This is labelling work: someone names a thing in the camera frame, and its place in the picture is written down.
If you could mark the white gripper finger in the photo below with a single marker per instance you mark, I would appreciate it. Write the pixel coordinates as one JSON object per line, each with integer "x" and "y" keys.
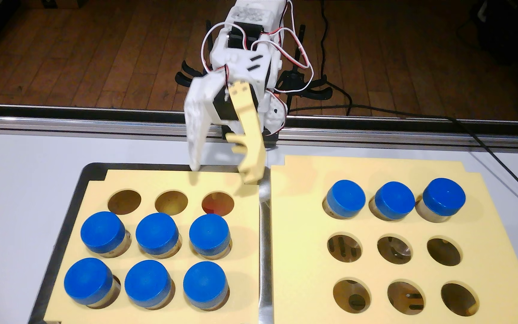
{"x": 198, "y": 108}

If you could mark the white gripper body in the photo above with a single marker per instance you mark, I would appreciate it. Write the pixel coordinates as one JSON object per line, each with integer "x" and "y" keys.
{"x": 222, "y": 105}

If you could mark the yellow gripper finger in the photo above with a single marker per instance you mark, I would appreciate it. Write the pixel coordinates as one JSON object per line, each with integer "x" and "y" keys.
{"x": 252, "y": 135}

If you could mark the blue capped test tube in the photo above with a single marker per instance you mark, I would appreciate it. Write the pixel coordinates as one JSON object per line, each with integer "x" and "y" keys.
{"x": 395, "y": 199}
{"x": 157, "y": 233}
{"x": 209, "y": 234}
{"x": 205, "y": 283}
{"x": 88, "y": 281}
{"x": 346, "y": 198}
{"x": 103, "y": 231}
{"x": 443, "y": 195}
{"x": 148, "y": 282}

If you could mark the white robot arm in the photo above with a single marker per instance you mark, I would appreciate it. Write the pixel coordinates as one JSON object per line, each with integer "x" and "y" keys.
{"x": 254, "y": 13}

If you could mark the black clamp with orange tip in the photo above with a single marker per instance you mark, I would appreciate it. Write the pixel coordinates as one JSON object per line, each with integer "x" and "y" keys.
{"x": 186, "y": 78}

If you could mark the yellow foam rack in tray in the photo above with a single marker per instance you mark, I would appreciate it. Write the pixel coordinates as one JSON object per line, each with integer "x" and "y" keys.
{"x": 245, "y": 279}

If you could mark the large yellow foam rack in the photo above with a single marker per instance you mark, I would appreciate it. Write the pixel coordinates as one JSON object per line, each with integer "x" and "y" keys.
{"x": 304, "y": 270}

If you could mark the metal tray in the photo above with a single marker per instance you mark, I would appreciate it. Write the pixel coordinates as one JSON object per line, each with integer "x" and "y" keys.
{"x": 265, "y": 288}

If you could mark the black bulky object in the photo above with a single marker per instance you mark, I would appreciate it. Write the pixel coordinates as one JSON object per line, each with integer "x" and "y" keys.
{"x": 511, "y": 31}

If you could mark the aluminium table edge rail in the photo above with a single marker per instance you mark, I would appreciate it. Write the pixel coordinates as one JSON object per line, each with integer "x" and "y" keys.
{"x": 61, "y": 123}

